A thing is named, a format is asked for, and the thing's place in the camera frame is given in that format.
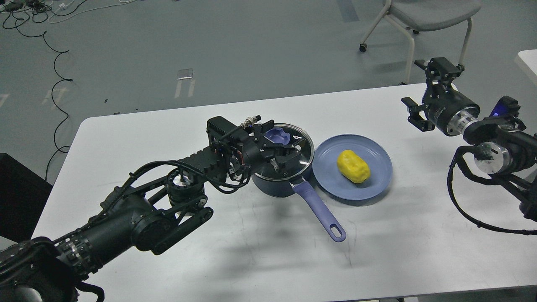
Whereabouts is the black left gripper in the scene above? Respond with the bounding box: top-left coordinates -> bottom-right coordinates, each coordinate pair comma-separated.
241,122 -> 308,177

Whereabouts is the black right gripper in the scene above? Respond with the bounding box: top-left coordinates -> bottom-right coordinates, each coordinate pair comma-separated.
401,57 -> 481,136

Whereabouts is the glass pot lid blue knob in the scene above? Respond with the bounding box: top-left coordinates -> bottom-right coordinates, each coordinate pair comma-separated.
255,123 -> 315,182

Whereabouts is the yellow potato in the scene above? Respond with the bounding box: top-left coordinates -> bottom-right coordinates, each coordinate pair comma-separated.
337,150 -> 371,184

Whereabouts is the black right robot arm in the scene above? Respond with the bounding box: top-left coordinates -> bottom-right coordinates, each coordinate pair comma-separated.
401,57 -> 537,236

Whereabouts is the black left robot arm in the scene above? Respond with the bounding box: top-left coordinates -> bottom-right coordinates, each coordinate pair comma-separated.
1,115 -> 309,302

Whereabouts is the blue plate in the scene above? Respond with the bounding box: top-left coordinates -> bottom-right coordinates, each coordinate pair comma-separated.
313,134 -> 393,201

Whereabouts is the grey office chair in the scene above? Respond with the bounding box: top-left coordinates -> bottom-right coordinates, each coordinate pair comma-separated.
359,0 -> 482,84

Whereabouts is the white side table corner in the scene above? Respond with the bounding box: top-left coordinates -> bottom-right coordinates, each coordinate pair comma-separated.
514,49 -> 537,86

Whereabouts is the black box at left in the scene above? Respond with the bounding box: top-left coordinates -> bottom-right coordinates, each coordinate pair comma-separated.
0,153 -> 52,242

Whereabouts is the dark blue saucepan purple handle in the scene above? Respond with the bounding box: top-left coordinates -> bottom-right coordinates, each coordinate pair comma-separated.
253,174 -> 347,242

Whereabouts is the black cable on floor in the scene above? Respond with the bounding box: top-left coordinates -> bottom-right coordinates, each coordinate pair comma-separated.
2,0 -> 89,182

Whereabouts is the white cable on floor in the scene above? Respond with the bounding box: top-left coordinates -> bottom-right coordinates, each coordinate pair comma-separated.
47,0 -> 139,23

